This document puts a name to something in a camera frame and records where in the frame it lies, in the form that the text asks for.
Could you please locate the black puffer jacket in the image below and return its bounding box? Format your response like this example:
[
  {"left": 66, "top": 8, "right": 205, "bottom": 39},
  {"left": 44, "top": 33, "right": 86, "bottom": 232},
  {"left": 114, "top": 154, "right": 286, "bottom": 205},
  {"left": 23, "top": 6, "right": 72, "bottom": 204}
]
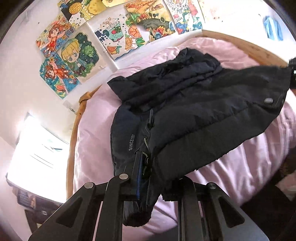
[{"left": 108, "top": 48, "right": 292, "bottom": 227}]

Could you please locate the dark wooden cabinet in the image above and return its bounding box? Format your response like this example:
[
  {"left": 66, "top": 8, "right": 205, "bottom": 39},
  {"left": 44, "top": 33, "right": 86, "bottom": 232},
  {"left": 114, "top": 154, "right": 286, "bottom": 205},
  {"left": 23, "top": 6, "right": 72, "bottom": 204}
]
[{"left": 6, "top": 180, "right": 63, "bottom": 233}]

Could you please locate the bright window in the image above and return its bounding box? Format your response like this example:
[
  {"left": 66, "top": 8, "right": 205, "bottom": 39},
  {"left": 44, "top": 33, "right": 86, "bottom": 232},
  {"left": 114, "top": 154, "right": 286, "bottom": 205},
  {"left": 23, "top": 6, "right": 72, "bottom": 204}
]
[{"left": 6, "top": 113, "right": 69, "bottom": 203}]

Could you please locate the blue 2024 calendar poster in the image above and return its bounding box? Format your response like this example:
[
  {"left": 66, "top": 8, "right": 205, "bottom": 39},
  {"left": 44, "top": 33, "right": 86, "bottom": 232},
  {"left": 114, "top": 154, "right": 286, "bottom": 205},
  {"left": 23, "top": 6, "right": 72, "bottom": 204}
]
[{"left": 164, "top": 0, "right": 204, "bottom": 34}]

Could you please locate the whale and flowers poster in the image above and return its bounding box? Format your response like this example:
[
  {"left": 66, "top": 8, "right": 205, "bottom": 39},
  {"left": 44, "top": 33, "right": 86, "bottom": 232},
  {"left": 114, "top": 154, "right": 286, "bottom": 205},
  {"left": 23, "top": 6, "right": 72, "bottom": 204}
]
[{"left": 124, "top": 0, "right": 175, "bottom": 42}]

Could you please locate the blond anime character poster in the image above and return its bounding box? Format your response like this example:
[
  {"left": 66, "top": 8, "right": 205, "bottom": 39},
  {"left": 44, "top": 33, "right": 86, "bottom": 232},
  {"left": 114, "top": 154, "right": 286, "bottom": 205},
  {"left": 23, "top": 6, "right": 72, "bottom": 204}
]
[{"left": 58, "top": 32, "right": 107, "bottom": 83}]

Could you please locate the fruit juice drawing poster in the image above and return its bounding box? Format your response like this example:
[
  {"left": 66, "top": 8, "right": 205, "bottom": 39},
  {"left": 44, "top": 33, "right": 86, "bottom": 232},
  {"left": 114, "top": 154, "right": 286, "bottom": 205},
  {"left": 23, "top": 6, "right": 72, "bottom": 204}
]
[{"left": 88, "top": 10, "right": 149, "bottom": 61}]

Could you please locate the red-haired girl poster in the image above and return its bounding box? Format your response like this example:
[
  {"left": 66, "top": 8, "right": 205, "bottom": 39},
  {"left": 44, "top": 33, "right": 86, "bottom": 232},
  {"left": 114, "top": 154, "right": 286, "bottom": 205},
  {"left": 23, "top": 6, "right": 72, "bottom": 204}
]
[{"left": 36, "top": 14, "right": 75, "bottom": 58}]

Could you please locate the blue cloth on wall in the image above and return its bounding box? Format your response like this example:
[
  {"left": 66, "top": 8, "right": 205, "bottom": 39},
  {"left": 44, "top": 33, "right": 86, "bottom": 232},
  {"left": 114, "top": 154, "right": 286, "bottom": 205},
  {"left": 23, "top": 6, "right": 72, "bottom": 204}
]
[{"left": 263, "top": 16, "right": 283, "bottom": 41}]

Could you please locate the wooden bed frame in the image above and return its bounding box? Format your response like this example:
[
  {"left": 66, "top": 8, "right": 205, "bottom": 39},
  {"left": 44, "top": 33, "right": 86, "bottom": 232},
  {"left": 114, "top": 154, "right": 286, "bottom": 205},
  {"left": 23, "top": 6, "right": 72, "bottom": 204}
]
[{"left": 67, "top": 31, "right": 287, "bottom": 194}]

